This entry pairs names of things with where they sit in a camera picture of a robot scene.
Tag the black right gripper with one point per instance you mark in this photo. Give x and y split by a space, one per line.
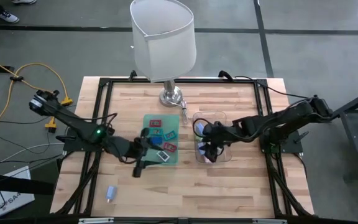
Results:
216 133

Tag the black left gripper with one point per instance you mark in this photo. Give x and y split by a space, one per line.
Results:
138 161

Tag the white digital clock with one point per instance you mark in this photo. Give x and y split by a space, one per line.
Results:
163 156

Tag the dark blue digital clock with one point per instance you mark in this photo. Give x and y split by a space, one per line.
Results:
158 141

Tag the light blue wall charger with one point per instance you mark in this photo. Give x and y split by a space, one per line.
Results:
111 193
200 128

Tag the red digital clock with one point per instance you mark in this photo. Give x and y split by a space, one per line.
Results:
169 147
155 123

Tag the teal digital clock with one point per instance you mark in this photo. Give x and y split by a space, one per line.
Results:
156 132
169 135

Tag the small purple wall charger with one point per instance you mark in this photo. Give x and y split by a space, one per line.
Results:
201 151

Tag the white wall charger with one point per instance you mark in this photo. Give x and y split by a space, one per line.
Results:
213 160

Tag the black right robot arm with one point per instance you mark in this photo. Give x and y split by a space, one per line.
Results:
291 115

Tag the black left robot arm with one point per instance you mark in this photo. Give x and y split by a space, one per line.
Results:
73 121

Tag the clear plastic bin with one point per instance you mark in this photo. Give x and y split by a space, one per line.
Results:
197 115

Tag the green translucent plastic bin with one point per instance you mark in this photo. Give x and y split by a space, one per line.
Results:
174 119

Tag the silver lamp base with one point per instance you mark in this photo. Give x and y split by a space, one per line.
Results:
170 96

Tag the white lamp shade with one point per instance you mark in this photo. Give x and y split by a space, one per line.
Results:
166 46

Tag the black side table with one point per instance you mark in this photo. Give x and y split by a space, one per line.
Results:
350 106

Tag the white printed box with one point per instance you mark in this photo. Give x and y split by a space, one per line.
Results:
14 193

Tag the black beam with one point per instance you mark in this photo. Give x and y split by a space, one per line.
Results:
11 183

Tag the person's shoe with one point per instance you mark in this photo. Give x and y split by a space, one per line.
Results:
8 17
23 1

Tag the black table-level camera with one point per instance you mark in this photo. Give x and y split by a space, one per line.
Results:
182 221

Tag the silver aluminium bracket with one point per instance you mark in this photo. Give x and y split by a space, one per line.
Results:
269 221
96 220

